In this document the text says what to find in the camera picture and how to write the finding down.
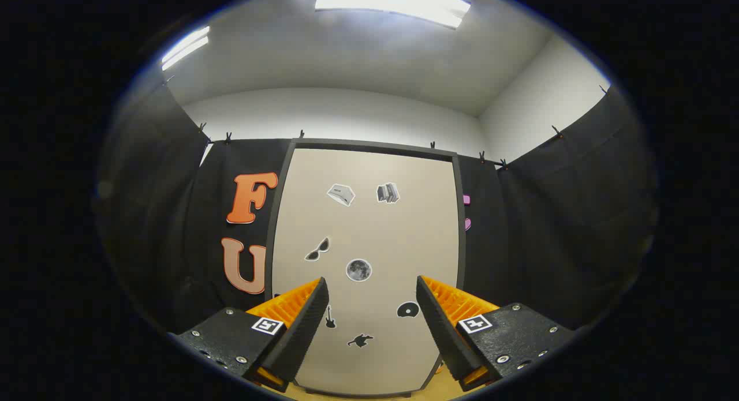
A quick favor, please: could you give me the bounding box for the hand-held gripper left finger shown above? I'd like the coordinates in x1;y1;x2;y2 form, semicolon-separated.
167;277;330;393

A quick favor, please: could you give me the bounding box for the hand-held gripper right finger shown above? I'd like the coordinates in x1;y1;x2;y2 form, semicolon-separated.
416;276;578;392

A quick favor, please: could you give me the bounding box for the grey shoe cabinet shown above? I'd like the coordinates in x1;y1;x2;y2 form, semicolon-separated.
264;138;467;399

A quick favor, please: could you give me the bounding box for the row of black cloth clips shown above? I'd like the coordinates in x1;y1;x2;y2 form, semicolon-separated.
198;85;608;171

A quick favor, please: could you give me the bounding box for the small ceiling light panel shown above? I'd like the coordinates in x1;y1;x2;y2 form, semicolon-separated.
161;25;211;72

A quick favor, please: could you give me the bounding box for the large ceiling light panel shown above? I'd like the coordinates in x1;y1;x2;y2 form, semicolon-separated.
315;0;471;29

